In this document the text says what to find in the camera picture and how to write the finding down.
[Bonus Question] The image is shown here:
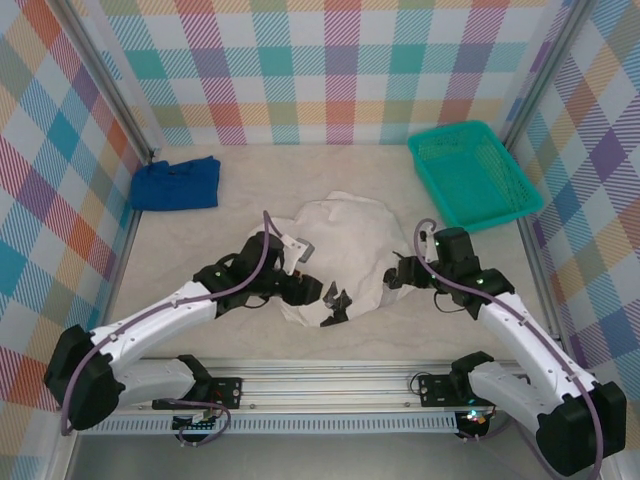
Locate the blue t-shirt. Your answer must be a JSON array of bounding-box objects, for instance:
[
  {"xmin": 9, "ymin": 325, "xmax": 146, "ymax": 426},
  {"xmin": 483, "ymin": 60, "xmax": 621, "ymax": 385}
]
[{"xmin": 129, "ymin": 155, "xmax": 223, "ymax": 212}]

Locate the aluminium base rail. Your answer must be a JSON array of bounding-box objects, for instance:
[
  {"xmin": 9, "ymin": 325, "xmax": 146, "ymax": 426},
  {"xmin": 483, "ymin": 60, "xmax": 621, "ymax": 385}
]
[{"xmin": 54, "ymin": 357, "xmax": 606, "ymax": 414}]

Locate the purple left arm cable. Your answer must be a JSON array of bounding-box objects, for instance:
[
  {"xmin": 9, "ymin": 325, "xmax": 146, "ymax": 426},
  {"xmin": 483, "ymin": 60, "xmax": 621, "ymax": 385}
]
[{"xmin": 59, "ymin": 209, "xmax": 289, "ymax": 449}]

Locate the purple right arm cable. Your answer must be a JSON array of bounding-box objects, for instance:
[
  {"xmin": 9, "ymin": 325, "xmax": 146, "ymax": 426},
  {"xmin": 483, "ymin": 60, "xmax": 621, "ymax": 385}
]
[{"xmin": 413, "ymin": 218, "xmax": 606, "ymax": 480}]

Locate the white printed t-shirt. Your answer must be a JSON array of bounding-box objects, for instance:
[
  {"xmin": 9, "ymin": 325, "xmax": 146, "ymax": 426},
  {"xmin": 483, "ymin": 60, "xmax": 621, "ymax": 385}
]
[{"xmin": 278, "ymin": 190, "xmax": 419, "ymax": 330}]

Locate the aluminium frame post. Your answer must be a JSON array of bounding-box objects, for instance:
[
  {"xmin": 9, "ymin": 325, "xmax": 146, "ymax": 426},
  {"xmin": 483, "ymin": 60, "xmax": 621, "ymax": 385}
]
[
  {"xmin": 502, "ymin": 0, "xmax": 596, "ymax": 146},
  {"xmin": 49, "ymin": 0, "xmax": 161, "ymax": 166}
]

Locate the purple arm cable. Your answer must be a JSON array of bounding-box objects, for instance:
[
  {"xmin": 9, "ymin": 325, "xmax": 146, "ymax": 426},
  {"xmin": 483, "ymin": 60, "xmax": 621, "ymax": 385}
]
[
  {"xmin": 413, "ymin": 218, "xmax": 606, "ymax": 480},
  {"xmin": 59, "ymin": 209, "xmax": 289, "ymax": 449}
]

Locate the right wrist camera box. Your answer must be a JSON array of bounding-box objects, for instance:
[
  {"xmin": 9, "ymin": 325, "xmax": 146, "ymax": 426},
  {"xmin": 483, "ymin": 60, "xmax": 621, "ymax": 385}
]
[{"xmin": 418, "ymin": 225, "xmax": 436, "ymax": 262}]

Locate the teal plastic basket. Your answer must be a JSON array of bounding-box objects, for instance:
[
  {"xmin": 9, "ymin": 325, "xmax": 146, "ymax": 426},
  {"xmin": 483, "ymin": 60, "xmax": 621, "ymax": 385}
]
[{"xmin": 407, "ymin": 119, "xmax": 545, "ymax": 234}]

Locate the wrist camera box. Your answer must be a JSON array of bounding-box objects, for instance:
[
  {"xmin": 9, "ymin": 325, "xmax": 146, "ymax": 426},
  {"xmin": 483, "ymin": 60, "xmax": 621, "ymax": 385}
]
[
  {"xmin": 277, "ymin": 232, "xmax": 315, "ymax": 264},
  {"xmin": 418, "ymin": 225, "xmax": 436, "ymax": 262}
]

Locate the white slotted cable duct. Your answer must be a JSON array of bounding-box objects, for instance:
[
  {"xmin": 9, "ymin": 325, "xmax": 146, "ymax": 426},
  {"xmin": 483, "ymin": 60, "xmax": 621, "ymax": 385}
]
[{"xmin": 79, "ymin": 417, "xmax": 459, "ymax": 435}]

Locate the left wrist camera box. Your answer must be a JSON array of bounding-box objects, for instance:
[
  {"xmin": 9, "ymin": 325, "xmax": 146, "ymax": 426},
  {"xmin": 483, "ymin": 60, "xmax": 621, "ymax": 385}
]
[{"xmin": 277, "ymin": 232, "xmax": 315, "ymax": 264}]

